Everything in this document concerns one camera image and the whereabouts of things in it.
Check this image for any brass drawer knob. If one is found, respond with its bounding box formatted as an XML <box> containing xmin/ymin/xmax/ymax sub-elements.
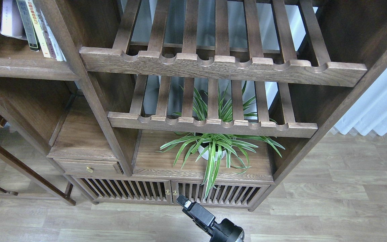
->
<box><xmin>86</xmin><ymin>166</ymin><xmax>94</xmax><ymax>173</ymax></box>

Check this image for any white curtain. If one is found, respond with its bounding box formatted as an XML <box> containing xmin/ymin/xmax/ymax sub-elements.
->
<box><xmin>330</xmin><ymin>69</ymin><xmax>387</xmax><ymax>136</ymax></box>

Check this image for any dark wooden bookshelf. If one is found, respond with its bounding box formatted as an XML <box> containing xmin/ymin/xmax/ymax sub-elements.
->
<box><xmin>0</xmin><ymin>0</ymin><xmax>387</xmax><ymax>211</ymax></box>

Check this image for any white upright book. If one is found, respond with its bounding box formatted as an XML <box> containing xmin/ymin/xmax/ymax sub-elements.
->
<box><xmin>57</xmin><ymin>46</ymin><xmax>66</xmax><ymax>62</ymax></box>
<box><xmin>39</xmin><ymin>10</ymin><xmax>59</xmax><ymax>60</ymax></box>

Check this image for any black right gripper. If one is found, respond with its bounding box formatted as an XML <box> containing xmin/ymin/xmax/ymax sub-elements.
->
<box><xmin>176</xmin><ymin>195</ymin><xmax>216</xmax><ymax>236</ymax></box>

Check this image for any colourful 300 paperback book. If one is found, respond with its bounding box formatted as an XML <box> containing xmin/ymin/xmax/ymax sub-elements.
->
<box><xmin>26</xmin><ymin>0</ymin><xmax>56</xmax><ymax>59</ymax></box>

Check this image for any spider plant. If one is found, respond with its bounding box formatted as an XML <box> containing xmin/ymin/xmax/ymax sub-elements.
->
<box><xmin>156</xmin><ymin>82</ymin><xmax>285</xmax><ymax>196</ymax></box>

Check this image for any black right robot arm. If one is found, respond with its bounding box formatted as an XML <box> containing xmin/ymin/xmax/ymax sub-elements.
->
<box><xmin>177</xmin><ymin>195</ymin><xmax>245</xmax><ymax>242</ymax></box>

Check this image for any wooden furniture at left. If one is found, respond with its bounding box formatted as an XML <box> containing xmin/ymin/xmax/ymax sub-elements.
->
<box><xmin>0</xmin><ymin>115</ymin><xmax>75</xmax><ymax>206</ymax></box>

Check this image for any green and black thick book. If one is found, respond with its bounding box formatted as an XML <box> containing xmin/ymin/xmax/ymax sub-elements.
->
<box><xmin>16</xmin><ymin>0</ymin><xmax>40</xmax><ymax>51</ymax></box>

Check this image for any white plant pot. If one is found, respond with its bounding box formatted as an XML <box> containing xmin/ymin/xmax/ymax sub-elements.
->
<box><xmin>198</xmin><ymin>141</ymin><xmax>227</xmax><ymax>161</ymax></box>

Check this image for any lavender white paperback book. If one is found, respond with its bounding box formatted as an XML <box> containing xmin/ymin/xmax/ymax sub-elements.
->
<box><xmin>0</xmin><ymin>0</ymin><xmax>27</xmax><ymax>40</ymax></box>

